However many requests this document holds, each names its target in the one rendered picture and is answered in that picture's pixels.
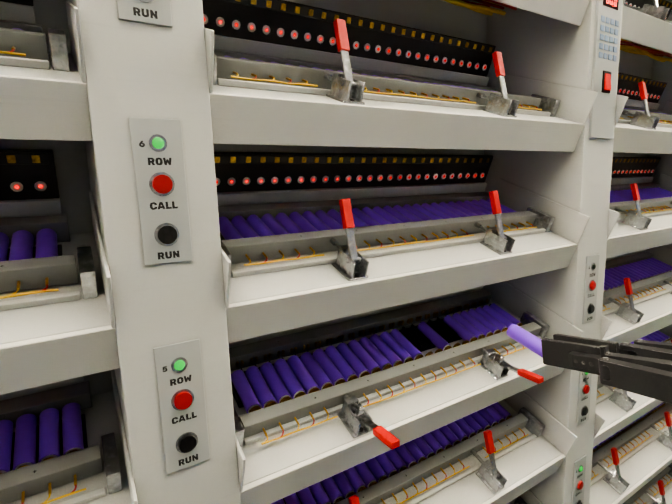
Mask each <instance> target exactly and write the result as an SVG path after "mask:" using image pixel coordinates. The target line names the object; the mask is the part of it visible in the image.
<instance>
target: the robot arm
mask: <svg viewBox="0 0 672 504"><path fill-rule="evenodd" d="M541 345H542V356H543V363H544V364H545V365H550V366H555V367H560V368H565V369H571V370H576V371H581V372H586V373H591V374H596V375H600V383H601V384H604V385H608V386H611V387H615V388H618V389H622V390H625V391H629V392H632V393H636V394H639V395H643V396H646V397H650V398H653V399H657V400H660V401H664V402H667V403H671V404H672V343H670V342H658V341H648V340H642V339H638V340H635V341H634V344H631V343H628V342H623V343H620V344H619V343H618V342H614V341H607V340H600V339H593V338H586V337H579V336H572V335H565V334H558V333H557V334H554V335H553V339H548V338H544V339H542V340H541Z"/></svg>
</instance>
